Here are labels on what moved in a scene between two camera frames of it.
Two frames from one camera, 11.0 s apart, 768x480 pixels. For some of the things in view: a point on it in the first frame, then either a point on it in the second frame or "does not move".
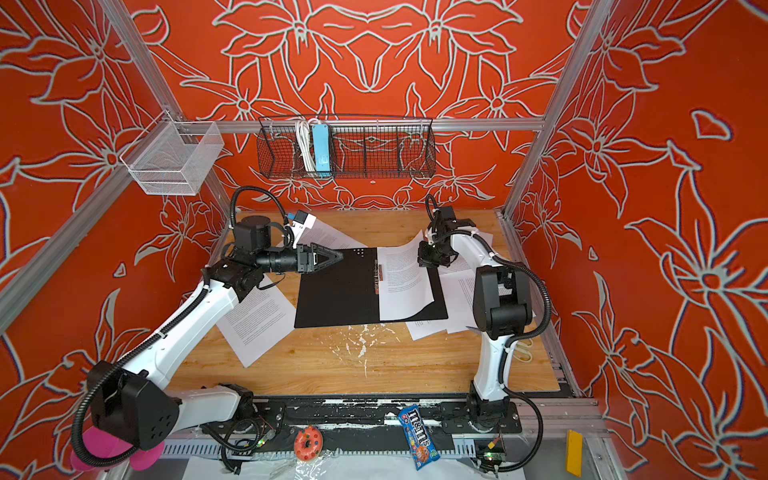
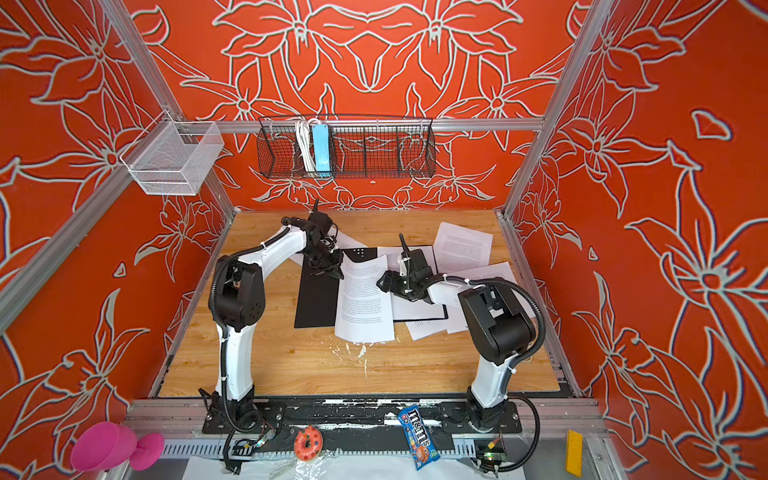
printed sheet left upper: [329, 236] does not move
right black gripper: [424, 258] → [389, 282]
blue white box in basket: [321, 142] does not move
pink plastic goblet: [102, 445] does not move
